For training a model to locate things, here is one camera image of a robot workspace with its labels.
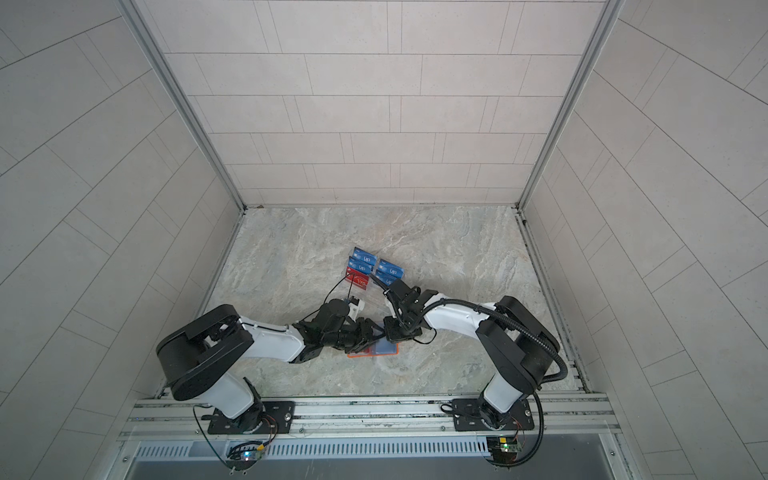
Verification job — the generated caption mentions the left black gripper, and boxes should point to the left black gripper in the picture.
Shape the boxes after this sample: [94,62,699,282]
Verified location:
[321,320,385,355]

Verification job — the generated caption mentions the orange card holder wallet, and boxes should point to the orange card holder wallet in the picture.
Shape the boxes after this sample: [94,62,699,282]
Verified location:
[348,338,399,358]

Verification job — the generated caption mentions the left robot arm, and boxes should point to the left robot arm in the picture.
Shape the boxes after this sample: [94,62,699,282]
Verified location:
[156,299,385,422]

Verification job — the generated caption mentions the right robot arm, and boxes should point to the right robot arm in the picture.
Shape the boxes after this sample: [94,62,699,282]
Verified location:
[380,279,568,429]

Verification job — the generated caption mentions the right clear card display stand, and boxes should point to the right clear card display stand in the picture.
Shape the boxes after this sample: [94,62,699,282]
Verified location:
[373,259,404,286]

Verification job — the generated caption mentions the left circuit board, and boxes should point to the left circuit board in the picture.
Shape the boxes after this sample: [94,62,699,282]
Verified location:
[226,441,266,471]

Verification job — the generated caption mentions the circuit board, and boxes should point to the circuit board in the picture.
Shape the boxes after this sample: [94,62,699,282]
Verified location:
[486,436,522,466]
[226,441,266,471]

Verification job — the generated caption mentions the right circuit board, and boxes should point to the right circuit board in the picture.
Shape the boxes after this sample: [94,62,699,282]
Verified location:
[486,436,522,466]

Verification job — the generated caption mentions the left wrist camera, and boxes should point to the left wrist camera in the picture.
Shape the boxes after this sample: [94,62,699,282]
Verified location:
[348,297,365,320]

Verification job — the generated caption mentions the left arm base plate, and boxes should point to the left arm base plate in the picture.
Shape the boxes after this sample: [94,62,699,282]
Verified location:
[202,401,296,435]

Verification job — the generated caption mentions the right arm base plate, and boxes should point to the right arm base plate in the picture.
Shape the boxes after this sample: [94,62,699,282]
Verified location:
[441,398,535,432]

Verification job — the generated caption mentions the aluminium mounting rail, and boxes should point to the aluminium mounting rail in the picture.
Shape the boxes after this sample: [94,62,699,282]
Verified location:
[117,391,621,441]

